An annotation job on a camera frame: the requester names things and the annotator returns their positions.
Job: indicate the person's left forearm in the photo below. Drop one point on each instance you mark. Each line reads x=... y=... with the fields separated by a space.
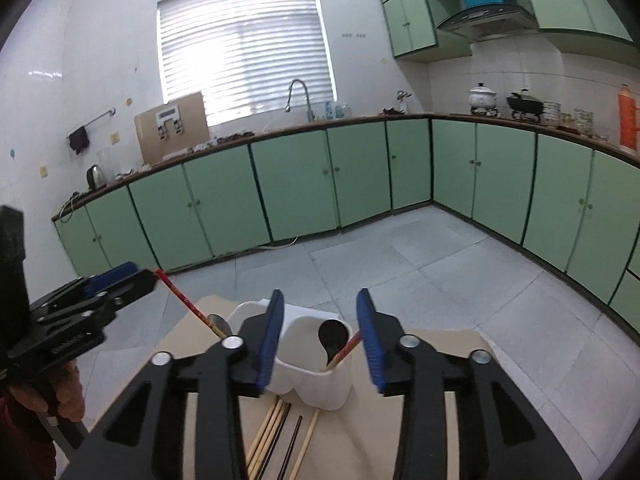
x=20 y=440

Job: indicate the small metal stand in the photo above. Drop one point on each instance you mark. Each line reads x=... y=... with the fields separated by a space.
x=403 y=102

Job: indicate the brown cardboard box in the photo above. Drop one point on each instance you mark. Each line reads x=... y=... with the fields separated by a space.
x=192 y=132

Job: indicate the green wall cabinets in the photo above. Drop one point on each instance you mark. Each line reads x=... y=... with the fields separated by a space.
x=412 y=20

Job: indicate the black wok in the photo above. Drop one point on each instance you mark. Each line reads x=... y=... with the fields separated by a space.
x=525 y=105

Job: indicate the steel electric kettle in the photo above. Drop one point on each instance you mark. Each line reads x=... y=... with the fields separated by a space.
x=96 y=177

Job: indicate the clear glass pitcher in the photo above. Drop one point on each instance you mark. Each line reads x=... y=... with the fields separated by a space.
x=105 y=157

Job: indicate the metal kitchen faucet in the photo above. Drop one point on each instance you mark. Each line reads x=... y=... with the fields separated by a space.
x=300 y=85

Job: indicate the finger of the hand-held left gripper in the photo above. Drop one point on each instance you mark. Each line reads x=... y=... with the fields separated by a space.
x=112 y=275
x=130 y=287

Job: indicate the orange thermos flask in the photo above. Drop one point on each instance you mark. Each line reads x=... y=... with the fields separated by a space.
x=627 y=120

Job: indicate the white utensil holder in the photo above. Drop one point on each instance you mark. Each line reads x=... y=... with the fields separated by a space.
x=310 y=380

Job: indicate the red chopstick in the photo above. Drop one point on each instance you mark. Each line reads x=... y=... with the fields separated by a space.
x=187 y=302
x=345 y=352

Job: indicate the black range hood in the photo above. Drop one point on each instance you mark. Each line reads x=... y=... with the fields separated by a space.
x=485 y=22

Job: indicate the clear bottles by sink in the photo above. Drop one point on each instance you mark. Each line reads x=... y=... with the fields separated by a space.
x=337 y=110

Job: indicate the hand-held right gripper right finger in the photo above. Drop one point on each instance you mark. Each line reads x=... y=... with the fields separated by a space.
x=370 y=342

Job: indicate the green base cabinets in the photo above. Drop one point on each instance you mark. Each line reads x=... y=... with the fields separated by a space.
x=295 y=180

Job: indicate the white lidded pot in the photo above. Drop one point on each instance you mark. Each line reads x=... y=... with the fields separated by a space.
x=481 y=97

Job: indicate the white window blind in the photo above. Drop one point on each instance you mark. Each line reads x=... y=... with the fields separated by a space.
x=245 y=50

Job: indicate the stack of patterned bowls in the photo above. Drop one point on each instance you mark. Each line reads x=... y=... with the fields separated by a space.
x=583 y=122

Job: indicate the dark hanging towel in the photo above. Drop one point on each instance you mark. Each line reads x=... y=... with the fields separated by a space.
x=79 y=140

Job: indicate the black spoon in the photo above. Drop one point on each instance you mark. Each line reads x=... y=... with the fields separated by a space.
x=332 y=335

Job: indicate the metal towel bar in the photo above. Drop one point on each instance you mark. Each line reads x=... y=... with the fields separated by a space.
x=95 y=119

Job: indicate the person's left hand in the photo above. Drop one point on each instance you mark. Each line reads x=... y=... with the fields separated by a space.
x=67 y=392

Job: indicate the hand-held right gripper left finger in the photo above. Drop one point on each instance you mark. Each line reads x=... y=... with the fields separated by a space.
x=270 y=342

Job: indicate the brown countertop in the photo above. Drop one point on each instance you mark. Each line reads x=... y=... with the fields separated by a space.
x=350 y=121

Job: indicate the wooden chopstick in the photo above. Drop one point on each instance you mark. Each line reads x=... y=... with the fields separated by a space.
x=306 y=440
x=262 y=427
x=267 y=437

